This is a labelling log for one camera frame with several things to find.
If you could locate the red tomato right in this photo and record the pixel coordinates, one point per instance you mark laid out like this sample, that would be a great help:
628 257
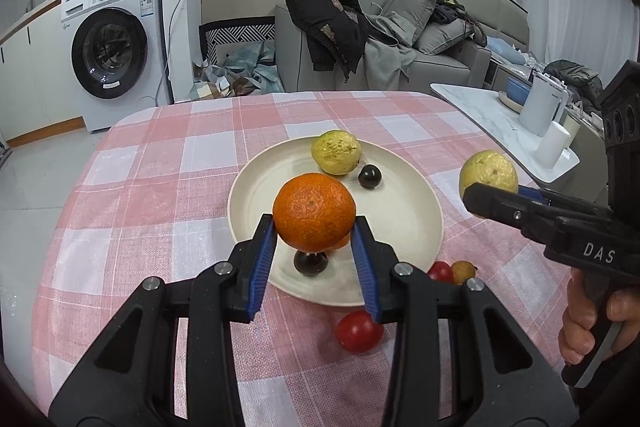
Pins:
442 272

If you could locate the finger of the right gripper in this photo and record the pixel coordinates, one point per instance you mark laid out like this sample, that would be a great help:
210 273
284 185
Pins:
532 212
558 200

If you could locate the grey sofa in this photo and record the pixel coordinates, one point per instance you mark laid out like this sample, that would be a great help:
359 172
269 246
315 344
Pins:
465 63

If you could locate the grey blanket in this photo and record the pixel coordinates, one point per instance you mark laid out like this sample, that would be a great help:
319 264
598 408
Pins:
388 52

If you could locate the brown longan far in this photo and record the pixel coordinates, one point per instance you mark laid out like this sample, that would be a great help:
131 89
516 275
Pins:
462 271

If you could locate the yellow guava rough skin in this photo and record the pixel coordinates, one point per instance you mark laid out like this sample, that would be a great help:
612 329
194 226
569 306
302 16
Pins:
336 152

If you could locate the white kitchen counter cabinet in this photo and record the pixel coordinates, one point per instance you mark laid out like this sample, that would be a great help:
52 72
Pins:
37 82

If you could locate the yellow green guava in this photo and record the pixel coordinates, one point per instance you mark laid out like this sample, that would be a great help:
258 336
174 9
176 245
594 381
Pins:
491 168

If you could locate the red tomato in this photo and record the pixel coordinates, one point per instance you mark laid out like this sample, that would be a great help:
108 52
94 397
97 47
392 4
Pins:
442 272
357 333

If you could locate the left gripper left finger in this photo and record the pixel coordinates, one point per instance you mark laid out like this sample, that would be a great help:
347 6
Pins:
166 358

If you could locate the white washing machine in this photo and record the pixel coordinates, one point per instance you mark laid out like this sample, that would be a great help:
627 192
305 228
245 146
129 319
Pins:
118 58

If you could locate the right hand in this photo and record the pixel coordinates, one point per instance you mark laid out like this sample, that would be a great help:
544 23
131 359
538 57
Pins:
575 339

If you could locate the large orange tangerine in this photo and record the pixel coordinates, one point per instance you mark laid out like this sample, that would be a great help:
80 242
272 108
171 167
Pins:
313 212

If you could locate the small orange tangerine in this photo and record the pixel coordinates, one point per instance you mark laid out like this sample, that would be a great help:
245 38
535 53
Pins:
340 244

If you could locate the grey pillow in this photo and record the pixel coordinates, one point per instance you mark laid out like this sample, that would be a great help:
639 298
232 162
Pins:
412 16

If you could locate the white marble coffee table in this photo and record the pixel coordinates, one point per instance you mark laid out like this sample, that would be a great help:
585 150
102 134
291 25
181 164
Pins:
501 124

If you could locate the cream round plate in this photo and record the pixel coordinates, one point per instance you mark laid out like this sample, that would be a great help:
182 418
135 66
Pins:
403 212

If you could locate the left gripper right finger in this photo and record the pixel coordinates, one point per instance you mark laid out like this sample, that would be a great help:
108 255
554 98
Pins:
460 358

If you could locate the black patterned basket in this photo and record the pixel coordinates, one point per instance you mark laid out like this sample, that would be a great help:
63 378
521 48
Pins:
220 36

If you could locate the black jacket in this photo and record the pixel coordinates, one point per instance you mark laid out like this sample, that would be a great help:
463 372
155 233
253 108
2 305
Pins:
336 31

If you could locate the pink checkered tablecloth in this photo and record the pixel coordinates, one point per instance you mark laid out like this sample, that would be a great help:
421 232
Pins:
152 200

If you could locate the red tomato left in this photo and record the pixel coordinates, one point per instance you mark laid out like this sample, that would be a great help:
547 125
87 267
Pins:
357 333

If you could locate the white curtain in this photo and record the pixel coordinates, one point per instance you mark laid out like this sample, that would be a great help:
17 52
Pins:
599 34

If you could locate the white kettle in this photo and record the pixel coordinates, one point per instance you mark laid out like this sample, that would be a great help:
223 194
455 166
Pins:
545 103

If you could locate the white cylinder cup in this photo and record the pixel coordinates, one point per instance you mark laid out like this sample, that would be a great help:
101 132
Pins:
552 145

